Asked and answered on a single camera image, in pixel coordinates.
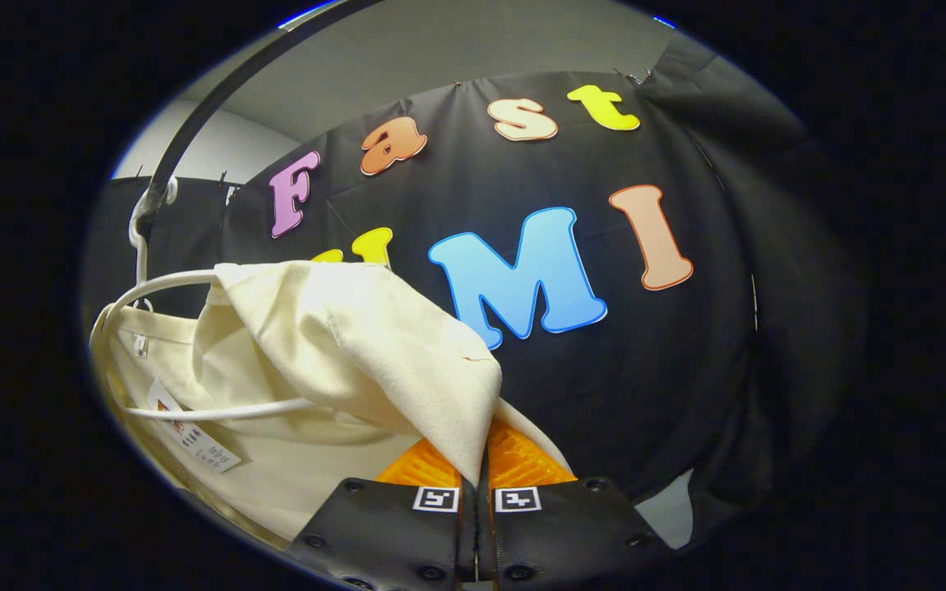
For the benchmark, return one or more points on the black backdrop cloth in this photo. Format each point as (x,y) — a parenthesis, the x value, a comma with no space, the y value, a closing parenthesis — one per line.
(604,369)

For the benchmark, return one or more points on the white plastic clothes hanger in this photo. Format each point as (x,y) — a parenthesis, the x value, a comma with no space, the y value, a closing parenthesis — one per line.
(157,283)

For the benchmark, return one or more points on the black metal clothes rack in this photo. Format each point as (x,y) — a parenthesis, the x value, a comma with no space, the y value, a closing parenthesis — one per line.
(194,123)

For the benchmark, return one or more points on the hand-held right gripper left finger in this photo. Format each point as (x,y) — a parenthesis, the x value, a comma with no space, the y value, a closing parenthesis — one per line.
(391,533)

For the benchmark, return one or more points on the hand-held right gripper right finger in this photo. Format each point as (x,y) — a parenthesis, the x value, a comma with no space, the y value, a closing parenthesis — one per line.
(555,533)

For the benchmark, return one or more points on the cream long-sleeved shirt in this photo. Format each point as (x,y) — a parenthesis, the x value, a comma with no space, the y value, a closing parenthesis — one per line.
(358,345)

